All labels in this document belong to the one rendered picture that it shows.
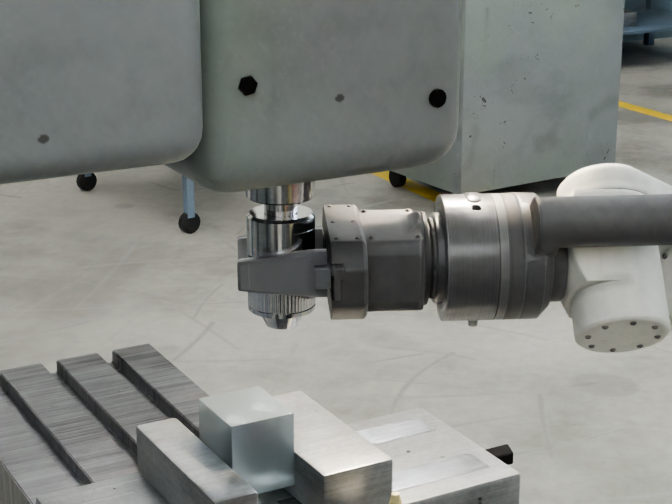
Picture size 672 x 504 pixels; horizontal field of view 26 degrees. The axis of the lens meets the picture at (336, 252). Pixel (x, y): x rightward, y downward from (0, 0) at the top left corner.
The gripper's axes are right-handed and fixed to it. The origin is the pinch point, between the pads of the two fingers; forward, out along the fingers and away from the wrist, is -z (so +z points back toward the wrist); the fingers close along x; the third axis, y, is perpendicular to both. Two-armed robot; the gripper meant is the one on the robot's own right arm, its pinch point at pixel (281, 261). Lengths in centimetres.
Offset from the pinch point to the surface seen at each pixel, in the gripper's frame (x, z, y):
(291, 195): 2.3, 0.7, -5.3
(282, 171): 10.6, 0.0, -9.2
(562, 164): -458, 121, 111
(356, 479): -1.3, 5.3, 17.4
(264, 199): 2.1, -1.1, -5.1
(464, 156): -433, 78, 101
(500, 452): -15.3, 18.5, 22.4
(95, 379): -46, -19, 27
